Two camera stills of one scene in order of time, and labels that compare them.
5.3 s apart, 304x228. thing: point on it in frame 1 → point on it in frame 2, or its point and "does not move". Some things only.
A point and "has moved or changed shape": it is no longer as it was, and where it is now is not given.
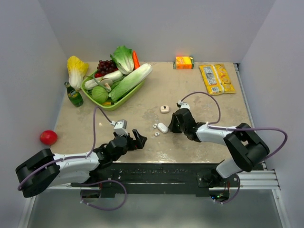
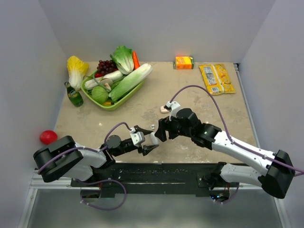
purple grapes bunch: x=104 y=67 does not move
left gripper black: x=135 y=144 → x=146 y=149
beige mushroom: x=107 y=83 does not move
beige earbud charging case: x=165 y=110 does not move
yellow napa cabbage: x=77 y=69 does not move
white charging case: x=162 y=127 has moved or changed shape
